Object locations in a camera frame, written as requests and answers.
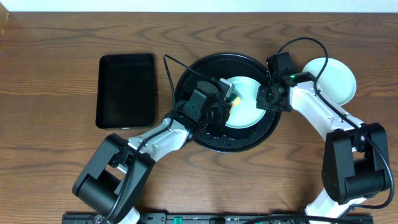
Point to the round black tray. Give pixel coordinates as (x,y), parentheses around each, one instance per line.
(226,139)

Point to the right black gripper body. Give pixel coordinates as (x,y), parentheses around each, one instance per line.
(267,99)

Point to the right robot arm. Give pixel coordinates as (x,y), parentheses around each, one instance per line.
(356,158)

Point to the green yellow sponge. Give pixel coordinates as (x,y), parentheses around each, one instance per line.
(234,99)

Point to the light blue plate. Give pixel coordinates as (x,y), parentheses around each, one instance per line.
(337,83)
(245,114)

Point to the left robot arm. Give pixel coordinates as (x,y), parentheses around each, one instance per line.
(113,179)

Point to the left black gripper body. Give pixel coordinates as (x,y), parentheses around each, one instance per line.
(224,109)

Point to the black rectangular tray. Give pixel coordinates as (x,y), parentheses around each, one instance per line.
(126,91)

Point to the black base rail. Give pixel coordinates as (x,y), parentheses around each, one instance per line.
(162,218)

